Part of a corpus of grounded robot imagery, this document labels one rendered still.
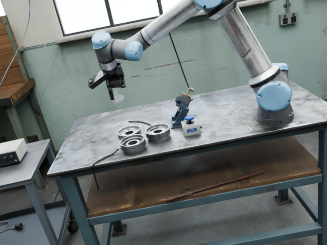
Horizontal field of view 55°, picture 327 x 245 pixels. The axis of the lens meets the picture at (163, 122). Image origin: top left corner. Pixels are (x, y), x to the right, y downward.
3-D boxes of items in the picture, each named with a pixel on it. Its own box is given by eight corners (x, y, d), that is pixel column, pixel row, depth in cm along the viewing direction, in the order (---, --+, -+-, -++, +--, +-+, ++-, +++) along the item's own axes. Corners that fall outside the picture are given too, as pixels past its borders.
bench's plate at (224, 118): (48, 178, 124) (46, 174, 123) (77, 121, 179) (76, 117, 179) (350, 120, 122) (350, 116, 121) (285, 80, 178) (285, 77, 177)
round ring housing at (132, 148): (145, 140, 135) (143, 131, 133) (148, 151, 125) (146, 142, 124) (121, 146, 134) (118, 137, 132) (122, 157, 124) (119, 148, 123)
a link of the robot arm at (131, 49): (146, 38, 127) (121, 35, 130) (136, 43, 117) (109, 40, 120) (146, 57, 131) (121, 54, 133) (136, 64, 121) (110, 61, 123)
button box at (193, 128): (184, 137, 131) (182, 126, 129) (182, 130, 137) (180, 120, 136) (203, 133, 131) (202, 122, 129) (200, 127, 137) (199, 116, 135)
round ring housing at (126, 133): (118, 136, 144) (116, 128, 142) (141, 131, 145) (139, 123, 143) (119, 146, 134) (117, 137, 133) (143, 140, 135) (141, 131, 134)
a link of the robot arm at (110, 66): (98, 65, 128) (97, 52, 133) (100, 73, 132) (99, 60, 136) (116, 62, 128) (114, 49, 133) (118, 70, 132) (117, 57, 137)
